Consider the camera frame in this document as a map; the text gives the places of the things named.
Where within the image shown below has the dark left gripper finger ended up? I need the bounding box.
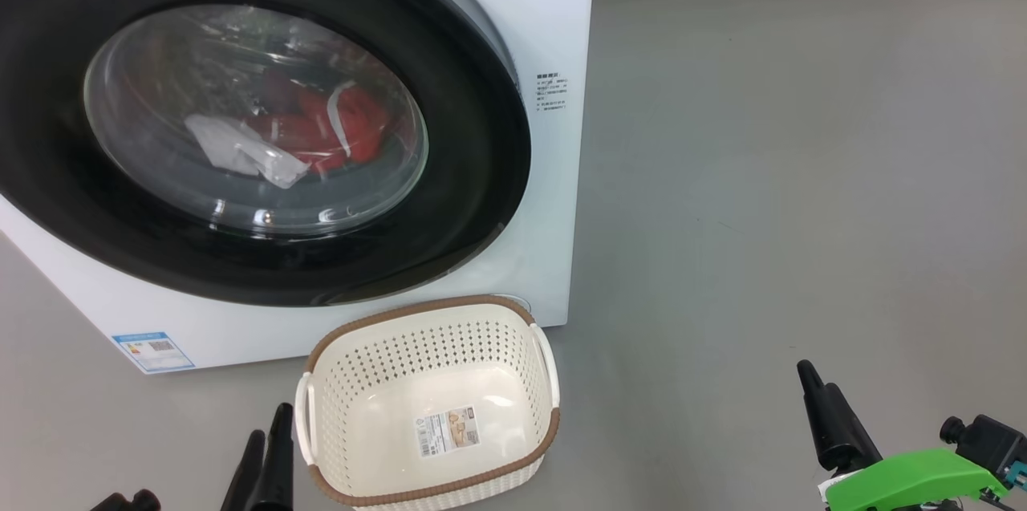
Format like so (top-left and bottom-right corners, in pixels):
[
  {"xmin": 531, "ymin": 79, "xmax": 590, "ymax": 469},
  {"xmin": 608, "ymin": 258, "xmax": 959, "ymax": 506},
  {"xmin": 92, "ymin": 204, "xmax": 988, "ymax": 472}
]
[
  {"xmin": 221, "ymin": 430, "xmax": 266, "ymax": 511},
  {"xmin": 245, "ymin": 403, "xmax": 295, "ymax": 511}
]

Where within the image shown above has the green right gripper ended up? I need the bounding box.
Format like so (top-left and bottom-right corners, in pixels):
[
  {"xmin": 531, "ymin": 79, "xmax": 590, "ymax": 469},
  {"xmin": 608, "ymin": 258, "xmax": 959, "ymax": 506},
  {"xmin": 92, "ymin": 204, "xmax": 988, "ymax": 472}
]
[{"xmin": 797, "ymin": 359, "xmax": 1010, "ymax": 511}]

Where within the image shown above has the red garment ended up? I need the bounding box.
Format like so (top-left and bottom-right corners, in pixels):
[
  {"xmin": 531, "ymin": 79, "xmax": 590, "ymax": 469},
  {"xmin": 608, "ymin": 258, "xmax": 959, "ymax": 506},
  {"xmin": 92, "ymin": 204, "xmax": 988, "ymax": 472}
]
[{"xmin": 243, "ymin": 80, "xmax": 394, "ymax": 177}]

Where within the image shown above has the black round glass washer door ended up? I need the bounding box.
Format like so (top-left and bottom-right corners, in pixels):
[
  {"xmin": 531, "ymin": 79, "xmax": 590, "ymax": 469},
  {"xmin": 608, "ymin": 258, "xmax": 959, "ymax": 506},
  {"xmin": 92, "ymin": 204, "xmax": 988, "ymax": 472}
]
[{"xmin": 0, "ymin": 0, "xmax": 533, "ymax": 307}]

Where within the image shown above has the cream laundry basket brown rim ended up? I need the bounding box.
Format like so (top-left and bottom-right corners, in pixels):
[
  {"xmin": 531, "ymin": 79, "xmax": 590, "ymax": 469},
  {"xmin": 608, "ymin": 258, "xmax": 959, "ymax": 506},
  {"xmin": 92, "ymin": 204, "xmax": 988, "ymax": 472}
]
[{"xmin": 294, "ymin": 294, "xmax": 561, "ymax": 511}]

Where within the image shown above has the printed food package label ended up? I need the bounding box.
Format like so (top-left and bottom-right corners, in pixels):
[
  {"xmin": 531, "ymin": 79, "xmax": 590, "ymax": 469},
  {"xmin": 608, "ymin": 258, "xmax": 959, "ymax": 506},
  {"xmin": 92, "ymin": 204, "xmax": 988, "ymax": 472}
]
[{"xmin": 414, "ymin": 405, "xmax": 481, "ymax": 459}]

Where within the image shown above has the white front-load washing machine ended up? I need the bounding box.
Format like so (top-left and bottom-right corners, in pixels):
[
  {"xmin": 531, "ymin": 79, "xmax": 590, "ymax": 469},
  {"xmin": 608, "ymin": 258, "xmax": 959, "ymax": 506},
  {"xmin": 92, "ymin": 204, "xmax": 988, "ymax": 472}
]
[{"xmin": 0, "ymin": 0, "xmax": 598, "ymax": 375}]

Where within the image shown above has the blue energy label sticker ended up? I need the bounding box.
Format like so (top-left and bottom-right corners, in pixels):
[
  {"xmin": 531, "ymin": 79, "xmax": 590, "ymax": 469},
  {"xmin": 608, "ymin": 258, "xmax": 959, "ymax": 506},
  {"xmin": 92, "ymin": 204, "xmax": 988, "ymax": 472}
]
[{"xmin": 112, "ymin": 331, "xmax": 196, "ymax": 375}]

